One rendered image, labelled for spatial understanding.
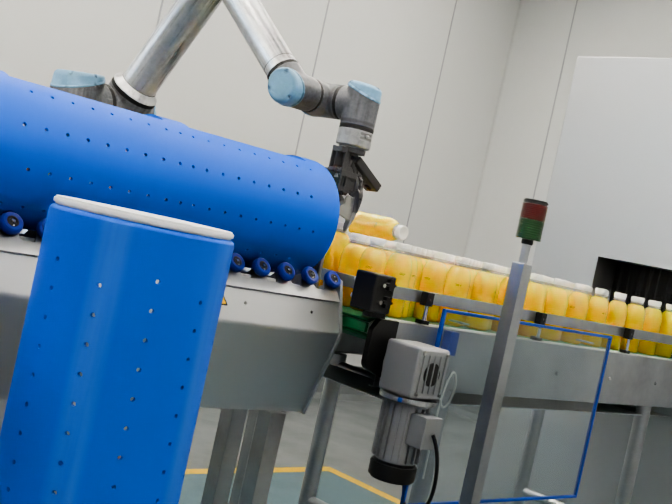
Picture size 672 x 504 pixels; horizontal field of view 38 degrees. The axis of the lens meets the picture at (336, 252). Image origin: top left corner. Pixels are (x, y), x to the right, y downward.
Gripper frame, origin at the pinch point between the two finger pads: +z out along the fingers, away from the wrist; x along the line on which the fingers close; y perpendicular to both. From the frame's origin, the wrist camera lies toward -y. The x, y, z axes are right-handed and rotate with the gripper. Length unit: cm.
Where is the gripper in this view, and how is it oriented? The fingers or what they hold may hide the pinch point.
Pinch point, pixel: (341, 225)
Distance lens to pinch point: 251.5
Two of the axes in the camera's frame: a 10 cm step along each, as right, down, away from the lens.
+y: -7.1, -1.5, -6.9
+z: -2.2, 9.8, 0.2
